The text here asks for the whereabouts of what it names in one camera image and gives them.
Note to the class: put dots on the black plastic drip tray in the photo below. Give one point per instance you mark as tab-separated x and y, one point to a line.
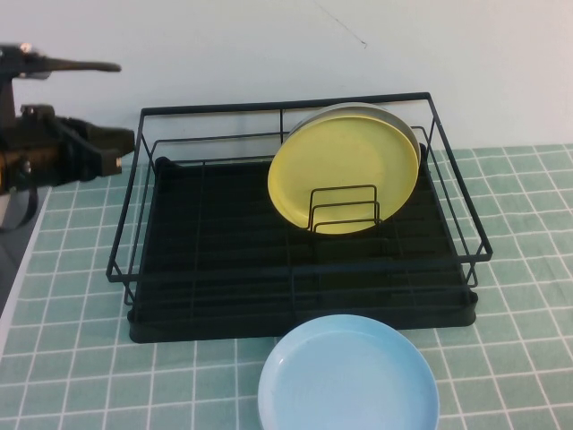
224	251

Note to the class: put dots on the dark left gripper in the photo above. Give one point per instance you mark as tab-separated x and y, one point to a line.
31	161

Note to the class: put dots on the yellow plate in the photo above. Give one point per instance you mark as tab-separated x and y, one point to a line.
340	165

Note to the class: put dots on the grey plate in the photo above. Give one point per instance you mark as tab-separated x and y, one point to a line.
358	109

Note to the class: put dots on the light blue plate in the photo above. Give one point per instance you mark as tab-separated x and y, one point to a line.
349	380

